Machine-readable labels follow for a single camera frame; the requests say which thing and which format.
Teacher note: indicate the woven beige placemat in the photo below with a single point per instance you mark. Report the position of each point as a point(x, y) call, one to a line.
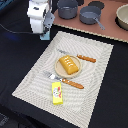
point(78, 104)

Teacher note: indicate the grey cooking pot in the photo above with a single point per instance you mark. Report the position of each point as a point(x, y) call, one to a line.
point(67, 9)

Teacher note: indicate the beige bowl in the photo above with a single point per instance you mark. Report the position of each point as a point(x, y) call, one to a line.
point(122, 15)

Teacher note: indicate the grey saucepan with handle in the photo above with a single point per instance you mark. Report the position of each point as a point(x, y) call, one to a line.
point(91, 15)

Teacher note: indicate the orange bread loaf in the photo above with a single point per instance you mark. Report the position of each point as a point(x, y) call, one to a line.
point(68, 64)

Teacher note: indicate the brown stove board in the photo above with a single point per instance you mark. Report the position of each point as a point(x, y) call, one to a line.
point(108, 16)

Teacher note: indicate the knife with orange handle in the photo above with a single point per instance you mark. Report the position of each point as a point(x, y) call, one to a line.
point(79, 56)

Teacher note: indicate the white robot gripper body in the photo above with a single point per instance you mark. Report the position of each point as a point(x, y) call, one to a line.
point(41, 17)

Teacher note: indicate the fork with orange handle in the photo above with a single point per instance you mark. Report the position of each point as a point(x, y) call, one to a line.
point(52, 76)

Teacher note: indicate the round beige plate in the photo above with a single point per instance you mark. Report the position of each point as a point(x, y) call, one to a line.
point(61, 71)

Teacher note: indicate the yellow butter box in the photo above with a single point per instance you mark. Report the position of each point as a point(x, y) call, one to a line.
point(57, 93)

